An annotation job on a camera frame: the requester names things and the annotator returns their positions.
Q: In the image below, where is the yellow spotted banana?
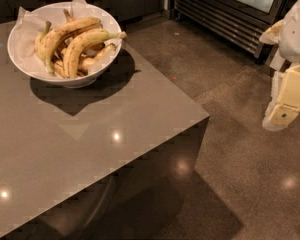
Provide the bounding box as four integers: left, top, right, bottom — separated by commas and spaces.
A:
63, 29, 127, 78

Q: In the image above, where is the black glass door refrigerator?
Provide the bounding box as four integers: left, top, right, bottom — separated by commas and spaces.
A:
173, 0, 296, 61

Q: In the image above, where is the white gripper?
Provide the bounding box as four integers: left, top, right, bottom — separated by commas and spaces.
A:
259, 0, 300, 131

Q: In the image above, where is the left greenish yellow banana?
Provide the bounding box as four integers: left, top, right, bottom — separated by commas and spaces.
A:
34, 21, 51, 61

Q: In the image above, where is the upper long yellow banana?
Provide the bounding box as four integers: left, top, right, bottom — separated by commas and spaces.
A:
41, 17, 101, 75

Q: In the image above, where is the white paper bowl liner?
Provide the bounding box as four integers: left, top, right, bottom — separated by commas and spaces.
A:
13, 0, 121, 79

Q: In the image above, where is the white ceramic bowl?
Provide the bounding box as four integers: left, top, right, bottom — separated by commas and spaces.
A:
6, 1, 123, 89

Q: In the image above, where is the small banana under pile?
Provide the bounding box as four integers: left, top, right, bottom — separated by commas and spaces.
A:
78, 43, 116, 73

